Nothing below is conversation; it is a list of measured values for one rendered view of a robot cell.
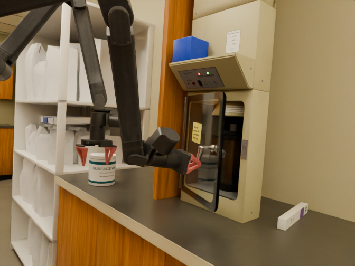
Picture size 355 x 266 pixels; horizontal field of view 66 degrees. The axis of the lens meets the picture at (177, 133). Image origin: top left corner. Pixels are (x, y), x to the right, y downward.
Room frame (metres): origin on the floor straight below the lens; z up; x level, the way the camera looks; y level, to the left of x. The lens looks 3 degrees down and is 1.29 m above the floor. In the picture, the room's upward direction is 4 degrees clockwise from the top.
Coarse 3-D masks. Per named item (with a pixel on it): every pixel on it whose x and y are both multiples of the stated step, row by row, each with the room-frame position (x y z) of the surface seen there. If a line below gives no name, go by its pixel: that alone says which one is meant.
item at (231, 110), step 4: (228, 104) 1.05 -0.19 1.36; (232, 104) 1.04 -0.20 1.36; (236, 104) 1.04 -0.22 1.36; (240, 104) 1.04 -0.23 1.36; (244, 104) 1.04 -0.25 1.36; (228, 108) 1.04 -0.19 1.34; (232, 108) 1.04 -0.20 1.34; (236, 108) 1.03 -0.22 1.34; (240, 108) 1.03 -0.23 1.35; (244, 108) 1.04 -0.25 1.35; (228, 112) 1.04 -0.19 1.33; (232, 112) 1.03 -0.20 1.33; (236, 112) 1.03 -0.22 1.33; (240, 112) 1.03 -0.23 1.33; (228, 116) 1.19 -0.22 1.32; (232, 116) 1.19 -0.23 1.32; (236, 116) 1.19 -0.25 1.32; (240, 116) 1.02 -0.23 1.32
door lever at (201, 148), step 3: (198, 147) 0.90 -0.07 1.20; (201, 147) 0.89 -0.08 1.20; (204, 147) 0.90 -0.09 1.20; (207, 147) 0.91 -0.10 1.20; (210, 147) 0.91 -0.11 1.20; (213, 147) 0.91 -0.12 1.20; (198, 150) 0.91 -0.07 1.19; (201, 150) 0.90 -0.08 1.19; (213, 150) 0.91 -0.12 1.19; (198, 153) 0.91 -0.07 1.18; (201, 153) 0.90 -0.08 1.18; (198, 156) 0.91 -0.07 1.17; (201, 156) 0.91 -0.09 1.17; (198, 159) 0.91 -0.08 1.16; (195, 162) 0.92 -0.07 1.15; (198, 168) 0.92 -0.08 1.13
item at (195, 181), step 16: (192, 96) 1.10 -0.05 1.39; (208, 96) 0.97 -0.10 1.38; (224, 96) 0.88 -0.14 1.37; (192, 112) 1.09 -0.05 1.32; (208, 112) 0.97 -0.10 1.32; (224, 112) 0.88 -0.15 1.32; (192, 128) 1.08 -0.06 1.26; (208, 128) 0.96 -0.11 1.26; (192, 144) 1.07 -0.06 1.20; (208, 144) 0.95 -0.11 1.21; (208, 160) 0.94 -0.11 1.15; (192, 176) 1.05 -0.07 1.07; (208, 176) 0.93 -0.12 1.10; (192, 192) 1.04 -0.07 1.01; (208, 192) 0.93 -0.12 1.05; (208, 208) 0.92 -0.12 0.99
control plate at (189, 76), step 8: (184, 72) 1.07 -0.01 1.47; (192, 72) 1.04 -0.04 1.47; (200, 72) 1.01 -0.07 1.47; (216, 72) 0.96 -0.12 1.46; (184, 80) 1.10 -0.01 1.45; (192, 80) 1.07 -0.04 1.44; (200, 80) 1.04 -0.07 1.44; (208, 80) 1.02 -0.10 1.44; (216, 80) 0.99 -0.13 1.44; (192, 88) 1.11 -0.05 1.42
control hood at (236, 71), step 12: (192, 60) 1.00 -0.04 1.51; (204, 60) 0.96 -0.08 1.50; (216, 60) 0.92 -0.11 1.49; (228, 60) 0.89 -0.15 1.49; (240, 60) 0.88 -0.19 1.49; (252, 60) 0.93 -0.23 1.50; (228, 72) 0.93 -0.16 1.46; (240, 72) 0.90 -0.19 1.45; (252, 72) 0.93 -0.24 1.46; (180, 84) 1.14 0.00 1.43; (228, 84) 0.97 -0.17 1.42; (240, 84) 0.94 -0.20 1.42; (252, 84) 0.93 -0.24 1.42
